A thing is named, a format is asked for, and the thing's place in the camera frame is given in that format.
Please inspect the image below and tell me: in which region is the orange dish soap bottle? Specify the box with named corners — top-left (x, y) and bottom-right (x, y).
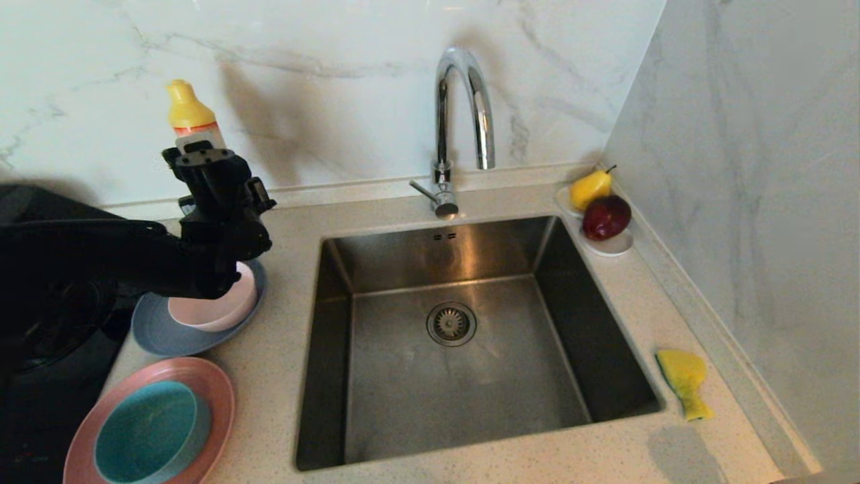
top-left (167, 79), bottom-right (229, 154)

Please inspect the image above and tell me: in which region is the stainless steel sink basin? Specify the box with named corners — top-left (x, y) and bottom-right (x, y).
top-left (294, 215), bottom-right (666, 471)

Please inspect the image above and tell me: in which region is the yellow green sponge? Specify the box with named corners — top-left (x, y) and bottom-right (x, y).
top-left (655, 348), bottom-right (715, 421)

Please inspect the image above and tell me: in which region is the pale pink bowl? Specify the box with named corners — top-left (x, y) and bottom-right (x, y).
top-left (168, 262), bottom-right (259, 333)

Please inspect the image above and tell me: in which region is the blue grey plate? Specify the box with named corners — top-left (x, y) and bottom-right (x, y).
top-left (131, 259), bottom-right (268, 357)

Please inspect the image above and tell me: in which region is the pink plate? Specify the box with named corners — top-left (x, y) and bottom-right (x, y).
top-left (64, 356), bottom-right (236, 484)

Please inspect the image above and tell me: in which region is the black frying pan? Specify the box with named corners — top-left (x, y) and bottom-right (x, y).
top-left (13, 296), bottom-right (132, 374)

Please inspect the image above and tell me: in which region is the chrome gooseneck faucet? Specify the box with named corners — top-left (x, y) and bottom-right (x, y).
top-left (411, 46), bottom-right (496, 220)

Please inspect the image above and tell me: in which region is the teal bowl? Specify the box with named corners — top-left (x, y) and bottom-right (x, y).
top-left (94, 380), bottom-right (213, 484)

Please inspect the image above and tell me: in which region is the round metal drain strainer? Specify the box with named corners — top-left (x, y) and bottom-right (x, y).
top-left (427, 302), bottom-right (478, 348)

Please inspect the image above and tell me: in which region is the black glass cooktop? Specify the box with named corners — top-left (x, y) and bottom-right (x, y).
top-left (0, 296), bottom-right (135, 484)

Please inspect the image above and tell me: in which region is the yellow pear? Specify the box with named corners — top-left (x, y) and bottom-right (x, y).
top-left (570, 165), bottom-right (617, 212)

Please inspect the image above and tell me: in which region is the dark red apple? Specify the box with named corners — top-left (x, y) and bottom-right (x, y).
top-left (581, 195), bottom-right (632, 242)

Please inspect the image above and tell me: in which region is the small white fruit dish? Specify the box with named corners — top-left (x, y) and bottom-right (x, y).
top-left (555, 185), bottom-right (634, 257)

